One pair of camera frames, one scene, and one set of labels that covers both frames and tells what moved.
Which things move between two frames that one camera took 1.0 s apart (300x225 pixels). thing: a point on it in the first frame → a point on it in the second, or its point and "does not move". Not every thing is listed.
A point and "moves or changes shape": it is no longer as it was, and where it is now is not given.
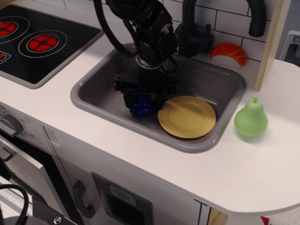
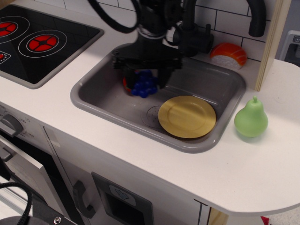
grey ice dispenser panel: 121,206 does not move
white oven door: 24,170 does not move
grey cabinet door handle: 78,189 does not move
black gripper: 143,78 → 148,52
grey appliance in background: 290,51 does not move
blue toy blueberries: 142,106 moves or changes shape
